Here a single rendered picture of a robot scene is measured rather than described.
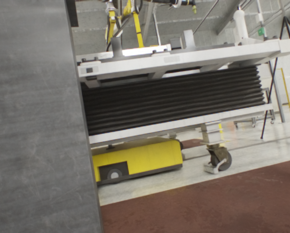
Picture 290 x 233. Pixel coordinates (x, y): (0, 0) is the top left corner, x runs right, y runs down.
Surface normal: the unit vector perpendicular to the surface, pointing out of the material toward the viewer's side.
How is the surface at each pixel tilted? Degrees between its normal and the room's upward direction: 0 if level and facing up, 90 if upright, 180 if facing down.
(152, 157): 90
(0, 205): 90
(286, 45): 90
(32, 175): 90
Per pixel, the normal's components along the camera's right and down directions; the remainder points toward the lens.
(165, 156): 0.14, -0.07
